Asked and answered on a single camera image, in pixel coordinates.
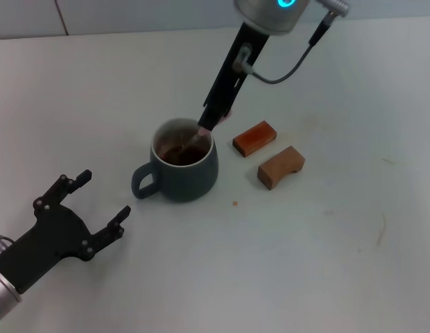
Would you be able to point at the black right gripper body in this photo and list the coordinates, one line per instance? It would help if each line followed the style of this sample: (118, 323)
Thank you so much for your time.
(232, 76)

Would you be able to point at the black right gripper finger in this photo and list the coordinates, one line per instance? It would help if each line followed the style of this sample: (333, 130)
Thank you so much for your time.
(211, 119)

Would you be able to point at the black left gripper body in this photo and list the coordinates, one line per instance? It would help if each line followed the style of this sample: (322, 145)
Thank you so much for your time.
(52, 239)

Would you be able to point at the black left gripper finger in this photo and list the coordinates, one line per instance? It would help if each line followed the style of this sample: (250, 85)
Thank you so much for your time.
(67, 184)
(112, 229)

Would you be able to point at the grey ceramic cup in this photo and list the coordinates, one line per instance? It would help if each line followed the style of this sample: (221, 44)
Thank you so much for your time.
(187, 180)

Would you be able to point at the reddish flat wooden block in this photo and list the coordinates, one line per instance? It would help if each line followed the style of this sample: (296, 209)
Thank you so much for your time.
(253, 138)

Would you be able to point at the light brown arched wooden block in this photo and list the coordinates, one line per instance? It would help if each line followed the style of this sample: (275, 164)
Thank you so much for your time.
(279, 166)

